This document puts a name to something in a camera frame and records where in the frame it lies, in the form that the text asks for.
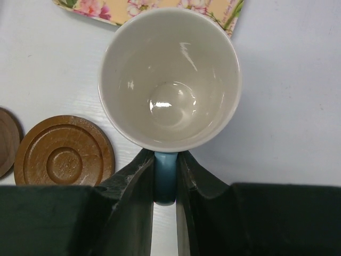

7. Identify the blue mug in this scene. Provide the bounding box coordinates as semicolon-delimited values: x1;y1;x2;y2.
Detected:
98;7;242;205

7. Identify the dark wooden coaster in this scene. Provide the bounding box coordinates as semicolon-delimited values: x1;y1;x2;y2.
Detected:
1;107;23;179

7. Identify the floral serving tray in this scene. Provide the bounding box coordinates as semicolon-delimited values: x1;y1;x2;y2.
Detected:
53;0;244;36

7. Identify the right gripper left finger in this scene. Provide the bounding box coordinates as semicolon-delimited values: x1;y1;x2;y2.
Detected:
1;149;155;255

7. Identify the brown saucer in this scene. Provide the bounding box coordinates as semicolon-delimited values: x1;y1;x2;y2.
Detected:
14;115;115;186

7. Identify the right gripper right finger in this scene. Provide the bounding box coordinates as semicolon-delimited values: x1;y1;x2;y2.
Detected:
176;151;340;255

